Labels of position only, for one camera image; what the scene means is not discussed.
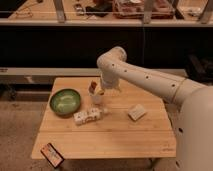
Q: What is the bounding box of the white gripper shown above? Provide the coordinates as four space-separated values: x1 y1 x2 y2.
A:
100 74 120 90

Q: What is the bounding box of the white plastic bottle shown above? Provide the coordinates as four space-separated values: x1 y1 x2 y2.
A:
74 108 108 126

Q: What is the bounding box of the green ceramic bowl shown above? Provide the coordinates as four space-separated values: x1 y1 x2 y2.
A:
49 88 81 116

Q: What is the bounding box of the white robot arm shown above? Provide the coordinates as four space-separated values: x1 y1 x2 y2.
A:
97 46 213 171

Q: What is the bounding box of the white sponge block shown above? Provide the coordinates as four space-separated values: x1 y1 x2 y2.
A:
128 104 147 121

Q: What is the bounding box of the wooden table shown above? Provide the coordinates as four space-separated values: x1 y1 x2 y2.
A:
31 80 176 159

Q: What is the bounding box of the metal shelf rack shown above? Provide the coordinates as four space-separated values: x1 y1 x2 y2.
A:
0 0 213 27

